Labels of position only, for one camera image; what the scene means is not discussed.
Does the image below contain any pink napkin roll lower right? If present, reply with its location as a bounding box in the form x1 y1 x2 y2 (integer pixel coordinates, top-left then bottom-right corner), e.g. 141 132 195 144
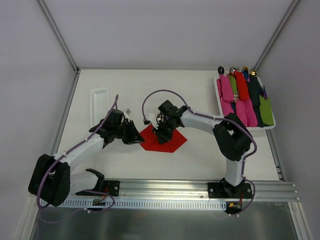
244 98 258 127

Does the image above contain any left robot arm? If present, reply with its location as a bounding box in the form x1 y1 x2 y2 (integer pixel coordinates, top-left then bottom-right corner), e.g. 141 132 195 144
28 109 145 207

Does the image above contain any dark navy napkin roll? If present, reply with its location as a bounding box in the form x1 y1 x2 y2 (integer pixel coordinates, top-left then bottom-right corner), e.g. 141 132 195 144
247 74 264 128

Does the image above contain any pink napkin roll upper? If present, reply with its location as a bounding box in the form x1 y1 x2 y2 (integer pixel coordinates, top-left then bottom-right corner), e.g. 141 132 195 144
219 74 234 103

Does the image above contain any left frame post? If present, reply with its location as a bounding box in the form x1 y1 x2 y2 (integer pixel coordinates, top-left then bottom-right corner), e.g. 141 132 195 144
37 0 80 73

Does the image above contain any pink napkin roll lower middle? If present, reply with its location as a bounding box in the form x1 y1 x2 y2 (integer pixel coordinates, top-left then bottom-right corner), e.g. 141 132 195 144
235 100 248 127

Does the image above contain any pink napkin roll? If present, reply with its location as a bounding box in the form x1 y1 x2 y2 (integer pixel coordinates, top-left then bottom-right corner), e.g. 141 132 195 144
220 99 236 116
235 100 248 127
219 74 234 103
244 98 258 127

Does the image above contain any red napkin roll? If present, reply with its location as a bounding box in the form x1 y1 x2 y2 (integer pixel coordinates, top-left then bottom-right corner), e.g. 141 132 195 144
235 71 250 101

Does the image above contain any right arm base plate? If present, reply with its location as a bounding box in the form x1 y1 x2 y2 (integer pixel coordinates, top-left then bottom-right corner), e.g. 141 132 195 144
207 181 253 200

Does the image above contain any green napkin roll right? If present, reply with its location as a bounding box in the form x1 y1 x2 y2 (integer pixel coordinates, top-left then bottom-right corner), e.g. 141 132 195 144
259 95 274 126

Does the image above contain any green napkin roll left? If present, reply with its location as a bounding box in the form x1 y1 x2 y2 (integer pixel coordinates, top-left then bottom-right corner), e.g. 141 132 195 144
228 74 238 95

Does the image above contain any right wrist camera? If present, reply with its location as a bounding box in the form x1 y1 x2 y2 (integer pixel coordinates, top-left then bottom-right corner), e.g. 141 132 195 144
143 113 157 125

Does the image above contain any red paper napkin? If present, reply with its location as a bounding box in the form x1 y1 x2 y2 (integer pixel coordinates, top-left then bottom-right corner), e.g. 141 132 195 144
140 125 187 153

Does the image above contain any pink napkin roll lower left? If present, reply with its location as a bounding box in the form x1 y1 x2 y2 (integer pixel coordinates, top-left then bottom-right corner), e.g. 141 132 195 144
220 99 236 116

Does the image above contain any green napkin roll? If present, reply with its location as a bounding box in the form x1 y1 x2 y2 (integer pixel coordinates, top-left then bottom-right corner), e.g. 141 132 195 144
228 74 238 95
259 95 274 126

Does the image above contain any right frame post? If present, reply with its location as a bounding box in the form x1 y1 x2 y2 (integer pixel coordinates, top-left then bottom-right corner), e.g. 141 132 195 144
253 0 301 71

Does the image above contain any white tray of rolls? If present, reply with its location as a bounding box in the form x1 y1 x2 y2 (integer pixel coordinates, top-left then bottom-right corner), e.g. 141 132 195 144
214 67 276 131

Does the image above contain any green handled spoon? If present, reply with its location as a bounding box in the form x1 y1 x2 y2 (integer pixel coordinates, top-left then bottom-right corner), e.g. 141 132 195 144
156 112 164 124

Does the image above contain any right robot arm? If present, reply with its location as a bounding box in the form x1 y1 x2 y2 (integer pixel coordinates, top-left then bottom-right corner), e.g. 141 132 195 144
153 100 253 198

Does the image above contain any white slotted cable duct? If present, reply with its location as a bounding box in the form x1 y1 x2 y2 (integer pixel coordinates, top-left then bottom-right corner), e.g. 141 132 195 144
39 198 228 210

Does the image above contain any frame post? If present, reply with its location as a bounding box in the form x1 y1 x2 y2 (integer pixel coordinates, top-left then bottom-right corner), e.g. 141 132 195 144
253 0 301 71
37 0 80 73

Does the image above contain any white perforated utensil tray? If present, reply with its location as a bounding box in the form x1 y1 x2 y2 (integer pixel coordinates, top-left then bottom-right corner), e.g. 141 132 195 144
89 87 110 127

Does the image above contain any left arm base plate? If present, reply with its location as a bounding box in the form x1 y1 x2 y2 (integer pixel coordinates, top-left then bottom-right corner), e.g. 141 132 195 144
75 180 120 197

